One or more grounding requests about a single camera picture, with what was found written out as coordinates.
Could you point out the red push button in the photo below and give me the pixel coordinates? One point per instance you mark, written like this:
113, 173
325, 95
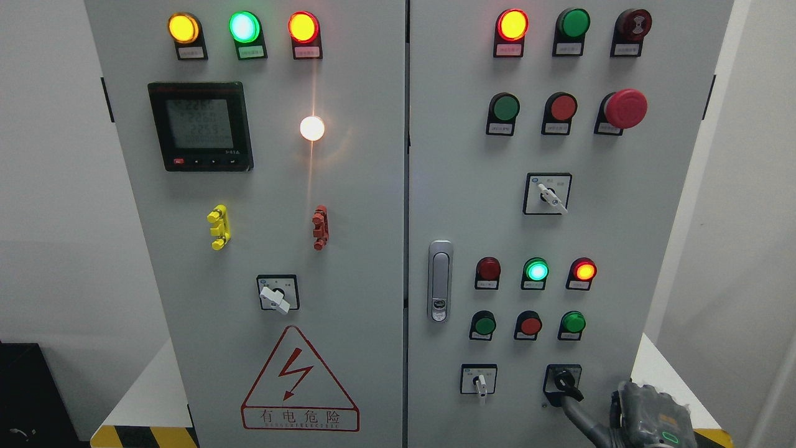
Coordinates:
560, 108
528, 325

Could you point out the green unlit lamp top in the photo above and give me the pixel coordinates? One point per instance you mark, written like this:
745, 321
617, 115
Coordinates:
570, 30

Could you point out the dark red lamp left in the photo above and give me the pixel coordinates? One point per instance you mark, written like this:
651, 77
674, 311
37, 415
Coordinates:
487, 274

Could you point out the green push button lower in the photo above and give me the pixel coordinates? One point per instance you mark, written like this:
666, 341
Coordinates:
482, 325

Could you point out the white handle selector switch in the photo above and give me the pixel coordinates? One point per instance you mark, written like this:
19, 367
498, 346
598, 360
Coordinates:
278, 292

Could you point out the green lit indicator lamp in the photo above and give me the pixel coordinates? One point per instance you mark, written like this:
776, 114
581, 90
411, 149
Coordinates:
246, 30

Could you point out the dark red buzzer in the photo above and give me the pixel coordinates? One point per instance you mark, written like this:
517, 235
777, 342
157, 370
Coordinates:
631, 27

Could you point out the red-orange lamp left door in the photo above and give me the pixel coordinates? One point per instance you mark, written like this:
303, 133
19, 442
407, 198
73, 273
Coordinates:
306, 40

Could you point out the black digital power meter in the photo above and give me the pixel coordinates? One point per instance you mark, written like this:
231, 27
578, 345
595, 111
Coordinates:
202, 126

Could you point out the red push button upper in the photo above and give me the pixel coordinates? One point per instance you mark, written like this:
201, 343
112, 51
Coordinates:
560, 108

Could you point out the green push button upper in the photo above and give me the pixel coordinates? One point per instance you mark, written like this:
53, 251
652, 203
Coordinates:
502, 114

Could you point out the red electric hazard sticker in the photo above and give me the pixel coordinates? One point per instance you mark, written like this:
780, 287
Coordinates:
296, 391

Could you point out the red push button lower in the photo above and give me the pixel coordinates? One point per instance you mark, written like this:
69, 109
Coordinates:
528, 325

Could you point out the green lit lamp middle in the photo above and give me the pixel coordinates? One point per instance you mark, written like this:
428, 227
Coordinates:
534, 274

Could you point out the red lit lamp right door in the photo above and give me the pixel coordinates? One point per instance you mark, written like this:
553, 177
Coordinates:
509, 35

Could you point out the grey left cabinet door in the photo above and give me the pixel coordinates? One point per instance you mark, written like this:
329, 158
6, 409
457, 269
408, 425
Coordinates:
351, 303

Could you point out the white platform base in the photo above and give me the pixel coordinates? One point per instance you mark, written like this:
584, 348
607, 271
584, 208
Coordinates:
154, 411

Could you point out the silver door handle lock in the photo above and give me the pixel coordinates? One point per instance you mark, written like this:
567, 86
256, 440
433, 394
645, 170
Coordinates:
438, 280

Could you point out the red terminal connector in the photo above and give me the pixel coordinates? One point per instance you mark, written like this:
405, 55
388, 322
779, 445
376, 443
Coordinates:
320, 231

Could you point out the green illuminated button lower right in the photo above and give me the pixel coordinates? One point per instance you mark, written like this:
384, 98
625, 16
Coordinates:
572, 325

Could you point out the yellow terminal connector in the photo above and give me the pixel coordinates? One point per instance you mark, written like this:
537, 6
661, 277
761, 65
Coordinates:
219, 220

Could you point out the green push button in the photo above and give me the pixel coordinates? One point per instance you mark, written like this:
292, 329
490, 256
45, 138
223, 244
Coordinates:
482, 325
502, 114

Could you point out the grey cabinet door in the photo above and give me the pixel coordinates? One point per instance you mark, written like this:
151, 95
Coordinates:
351, 303
469, 188

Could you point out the white lit indicator lamp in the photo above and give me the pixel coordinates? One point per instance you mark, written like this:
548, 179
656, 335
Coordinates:
312, 128

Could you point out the red lamp right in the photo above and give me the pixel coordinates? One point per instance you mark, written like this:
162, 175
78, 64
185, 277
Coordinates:
581, 274

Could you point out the black knob selector switch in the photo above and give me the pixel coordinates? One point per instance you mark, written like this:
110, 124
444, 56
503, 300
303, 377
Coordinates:
562, 380

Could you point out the white lever selector switch lower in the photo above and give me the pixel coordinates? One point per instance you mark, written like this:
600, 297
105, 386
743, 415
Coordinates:
478, 379

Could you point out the yellow indicator lamp top left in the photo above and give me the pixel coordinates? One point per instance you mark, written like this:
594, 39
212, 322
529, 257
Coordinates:
186, 31

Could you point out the red emergency stop button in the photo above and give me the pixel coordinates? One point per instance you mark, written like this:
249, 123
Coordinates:
621, 110

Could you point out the grey right cabinet door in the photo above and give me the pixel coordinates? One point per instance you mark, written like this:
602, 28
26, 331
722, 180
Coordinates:
469, 188

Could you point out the white lever selector switch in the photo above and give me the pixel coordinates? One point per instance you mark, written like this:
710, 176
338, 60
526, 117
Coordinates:
478, 379
547, 193

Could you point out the black box lower left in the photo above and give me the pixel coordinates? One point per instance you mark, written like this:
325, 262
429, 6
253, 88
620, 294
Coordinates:
32, 410

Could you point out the white lever selector switch upper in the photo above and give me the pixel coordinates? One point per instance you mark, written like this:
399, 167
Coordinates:
547, 193

